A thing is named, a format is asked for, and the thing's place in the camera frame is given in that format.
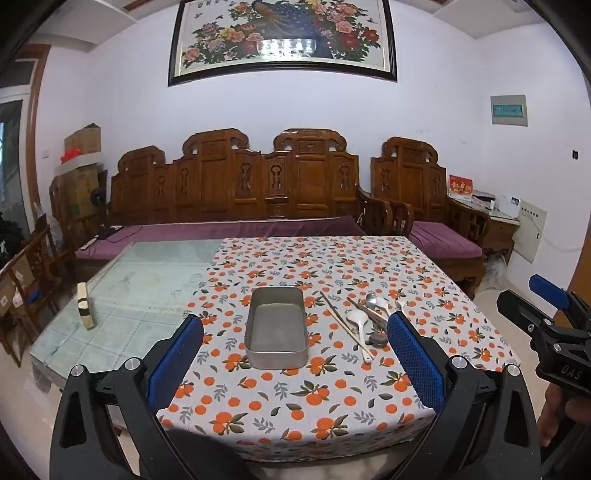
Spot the light wooden chopstick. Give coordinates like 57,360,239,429
329,306,374,362
320,291,370,356

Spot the dark clothes pile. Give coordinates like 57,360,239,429
0,211,25,269

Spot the purple armchair cushion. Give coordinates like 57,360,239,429
409,221,485,260

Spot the white wall distribution box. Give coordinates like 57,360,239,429
512,200,548,264

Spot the large white spoon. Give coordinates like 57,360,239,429
346,308,375,361

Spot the small cardboard box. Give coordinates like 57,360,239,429
64,123,102,155

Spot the carved wooden armchair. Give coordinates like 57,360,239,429
358,137,491,301

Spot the red box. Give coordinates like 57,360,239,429
448,175,474,199

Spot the wooden side table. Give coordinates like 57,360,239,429
450,194,520,265

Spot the metal spoon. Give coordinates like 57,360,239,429
366,292,386,334

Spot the grey wall panel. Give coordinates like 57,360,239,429
489,94,528,128

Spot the carved wooden sofa bench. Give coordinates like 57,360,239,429
48,128,370,288

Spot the large cardboard box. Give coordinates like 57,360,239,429
53,163,105,219

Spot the dark brown chopstick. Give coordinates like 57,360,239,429
346,296,391,326
349,302,389,330

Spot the black standing fan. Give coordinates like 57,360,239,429
89,186,123,241

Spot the wooden door frame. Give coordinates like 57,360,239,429
18,44,52,232

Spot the clear plastic bag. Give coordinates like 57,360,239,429
484,251,509,292

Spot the rectangular metal tray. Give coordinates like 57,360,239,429
244,287,309,370

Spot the wooden side chair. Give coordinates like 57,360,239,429
0,214,66,366

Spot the person's right hand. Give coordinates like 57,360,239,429
537,382,566,449

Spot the cream block with black band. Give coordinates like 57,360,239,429
76,282,96,331

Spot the purple sofa cushion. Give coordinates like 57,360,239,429
74,215,368,266

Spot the orange print tablecloth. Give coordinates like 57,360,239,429
156,236,522,462

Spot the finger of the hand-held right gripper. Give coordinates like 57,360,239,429
529,274,591,326
496,289,557,340

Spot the framed floral painting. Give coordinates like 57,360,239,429
167,0,399,87

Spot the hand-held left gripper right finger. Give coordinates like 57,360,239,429
386,312,540,480

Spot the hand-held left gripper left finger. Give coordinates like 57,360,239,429
50,315,204,480

